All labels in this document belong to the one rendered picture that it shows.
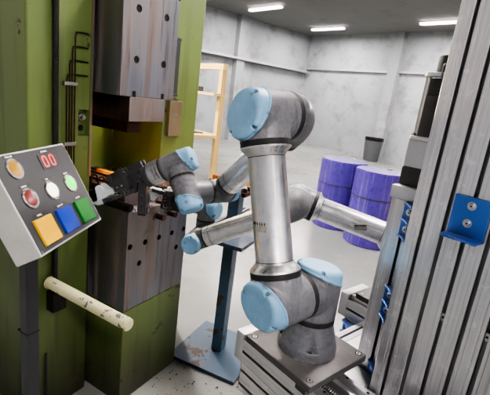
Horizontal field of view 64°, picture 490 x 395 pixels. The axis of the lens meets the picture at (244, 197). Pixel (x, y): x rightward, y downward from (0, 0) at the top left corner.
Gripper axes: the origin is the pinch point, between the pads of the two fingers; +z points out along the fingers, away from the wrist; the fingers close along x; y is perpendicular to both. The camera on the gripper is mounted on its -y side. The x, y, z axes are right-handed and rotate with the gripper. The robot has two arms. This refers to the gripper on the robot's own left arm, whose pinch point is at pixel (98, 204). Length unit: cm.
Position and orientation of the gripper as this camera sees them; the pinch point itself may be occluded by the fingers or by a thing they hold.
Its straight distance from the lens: 133.1
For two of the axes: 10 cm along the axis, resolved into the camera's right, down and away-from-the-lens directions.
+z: -9.2, 3.5, 1.9
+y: -3.9, -9.0, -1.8
